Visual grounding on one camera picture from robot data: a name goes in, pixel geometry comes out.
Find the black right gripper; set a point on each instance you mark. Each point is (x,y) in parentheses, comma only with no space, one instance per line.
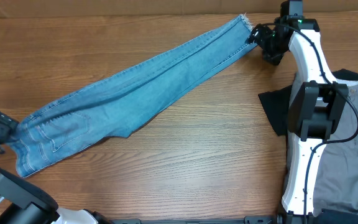
(260,36)

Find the light blue denim jeans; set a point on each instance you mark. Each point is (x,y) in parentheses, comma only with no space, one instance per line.
(121,104)

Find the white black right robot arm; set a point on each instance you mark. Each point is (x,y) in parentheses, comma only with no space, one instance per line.
(315,105)

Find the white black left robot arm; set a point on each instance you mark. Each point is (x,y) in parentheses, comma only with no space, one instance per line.
(23,203)

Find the black garment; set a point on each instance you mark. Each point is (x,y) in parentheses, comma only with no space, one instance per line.
(276,103)

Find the grey garment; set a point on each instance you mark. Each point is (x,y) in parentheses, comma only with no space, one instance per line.
(329,179)

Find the black table edge rail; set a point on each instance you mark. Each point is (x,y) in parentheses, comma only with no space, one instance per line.
(246,220)

